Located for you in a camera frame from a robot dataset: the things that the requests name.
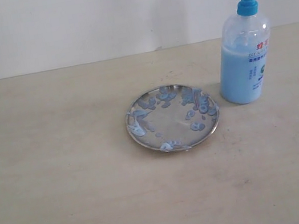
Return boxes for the round metal plate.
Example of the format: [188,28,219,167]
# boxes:
[125,84,220,153]

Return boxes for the blue pump lotion bottle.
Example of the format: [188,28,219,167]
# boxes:
[220,0,270,104]

